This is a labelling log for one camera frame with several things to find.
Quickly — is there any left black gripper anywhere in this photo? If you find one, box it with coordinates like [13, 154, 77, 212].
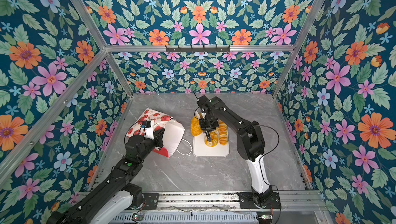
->
[137, 127, 165, 164]

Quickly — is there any long fake bread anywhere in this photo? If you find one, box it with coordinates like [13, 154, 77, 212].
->
[218, 120, 228, 146]

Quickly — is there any yellow oval fake bread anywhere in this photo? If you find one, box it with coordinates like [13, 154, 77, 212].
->
[190, 117, 203, 137]

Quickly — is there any round bundt fake bread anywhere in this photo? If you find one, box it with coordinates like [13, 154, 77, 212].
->
[204, 132, 219, 147]

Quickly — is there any red white paper bag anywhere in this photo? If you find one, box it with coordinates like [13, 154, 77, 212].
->
[125, 108, 192, 158]

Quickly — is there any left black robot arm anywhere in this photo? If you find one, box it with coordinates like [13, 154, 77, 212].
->
[47, 128, 165, 224]

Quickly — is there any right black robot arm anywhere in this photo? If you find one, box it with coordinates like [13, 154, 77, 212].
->
[197, 96, 273, 208]

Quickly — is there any white rectangular tray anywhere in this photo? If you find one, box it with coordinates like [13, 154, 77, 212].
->
[192, 128, 230, 158]

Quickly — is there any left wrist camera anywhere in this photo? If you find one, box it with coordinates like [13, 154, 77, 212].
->
[141, 120, 154, 140]

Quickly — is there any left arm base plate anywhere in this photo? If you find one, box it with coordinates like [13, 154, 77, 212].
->
[125, 193, 159, 211]

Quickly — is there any black hook rail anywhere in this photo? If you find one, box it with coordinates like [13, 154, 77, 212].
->
[165, 45, 231, 53]

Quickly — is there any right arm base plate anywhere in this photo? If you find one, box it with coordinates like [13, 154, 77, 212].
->
[237, 192, 282, 209]

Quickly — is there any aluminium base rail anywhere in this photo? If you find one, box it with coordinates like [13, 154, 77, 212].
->
[151, 190, 328, 212]

